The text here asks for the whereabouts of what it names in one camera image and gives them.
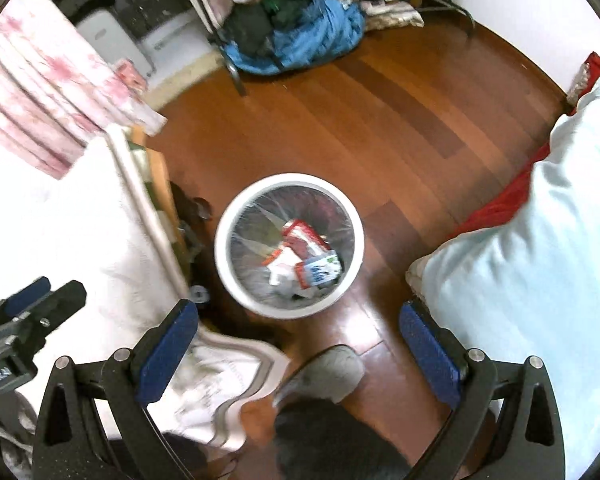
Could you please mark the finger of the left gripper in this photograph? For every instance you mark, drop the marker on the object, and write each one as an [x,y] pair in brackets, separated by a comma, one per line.
[19,301]
[47,314]

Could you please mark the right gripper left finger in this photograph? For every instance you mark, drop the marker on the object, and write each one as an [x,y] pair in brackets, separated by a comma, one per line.
[70,441]

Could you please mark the white round trash bin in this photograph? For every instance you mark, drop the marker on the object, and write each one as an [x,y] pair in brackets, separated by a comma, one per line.
[251,228]

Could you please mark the blue red milk carton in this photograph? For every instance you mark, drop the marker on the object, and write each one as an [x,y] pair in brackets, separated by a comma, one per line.
[319,271]

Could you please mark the red cola can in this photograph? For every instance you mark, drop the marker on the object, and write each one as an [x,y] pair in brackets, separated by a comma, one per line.
[302,238]

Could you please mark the white patterned tablecloth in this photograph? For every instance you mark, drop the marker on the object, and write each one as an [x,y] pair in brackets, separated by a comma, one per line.
[97,225]

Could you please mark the blue black clothes pile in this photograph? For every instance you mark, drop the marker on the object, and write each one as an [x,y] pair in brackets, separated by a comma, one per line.
[271,37]

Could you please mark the black trousers leg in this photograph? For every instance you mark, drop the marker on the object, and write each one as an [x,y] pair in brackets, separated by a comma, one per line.
[316,439]

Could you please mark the pink white box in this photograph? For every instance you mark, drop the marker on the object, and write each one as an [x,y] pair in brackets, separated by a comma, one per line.
[282,266]

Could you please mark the white appliance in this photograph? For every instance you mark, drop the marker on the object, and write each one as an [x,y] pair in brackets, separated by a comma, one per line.
[102,30]

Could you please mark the black clothes rack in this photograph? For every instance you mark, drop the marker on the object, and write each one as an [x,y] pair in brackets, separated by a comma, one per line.
[212,14]

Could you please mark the pink floral curtain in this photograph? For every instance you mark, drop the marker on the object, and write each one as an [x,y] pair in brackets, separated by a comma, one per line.
[56,91]

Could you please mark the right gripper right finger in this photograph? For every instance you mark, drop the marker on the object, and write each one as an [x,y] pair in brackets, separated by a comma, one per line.
[527,442]

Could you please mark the light blue bed quilt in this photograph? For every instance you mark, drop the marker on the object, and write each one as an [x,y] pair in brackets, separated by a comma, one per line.
[531,287]

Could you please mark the red blanket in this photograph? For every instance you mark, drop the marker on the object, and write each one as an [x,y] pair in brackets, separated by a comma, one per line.
[504,206]

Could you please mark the grey slipper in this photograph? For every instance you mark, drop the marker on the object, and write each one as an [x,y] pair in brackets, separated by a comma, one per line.
[332,374]

